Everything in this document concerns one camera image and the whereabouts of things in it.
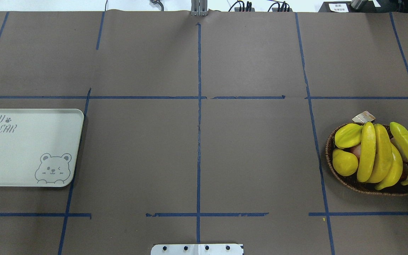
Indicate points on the brown wicker basket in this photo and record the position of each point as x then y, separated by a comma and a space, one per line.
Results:
351, 182

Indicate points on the paper basket tag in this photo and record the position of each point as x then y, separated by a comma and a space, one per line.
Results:
364, 117

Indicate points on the yellow pear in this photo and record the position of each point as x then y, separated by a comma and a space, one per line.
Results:
344, 163

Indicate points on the white bear tray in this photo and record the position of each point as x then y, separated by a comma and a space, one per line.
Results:
39, 147

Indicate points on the white pillar base plate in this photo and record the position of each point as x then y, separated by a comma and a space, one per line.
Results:
198, 249

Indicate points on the aluminium frame post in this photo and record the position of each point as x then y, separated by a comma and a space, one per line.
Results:
199, 8

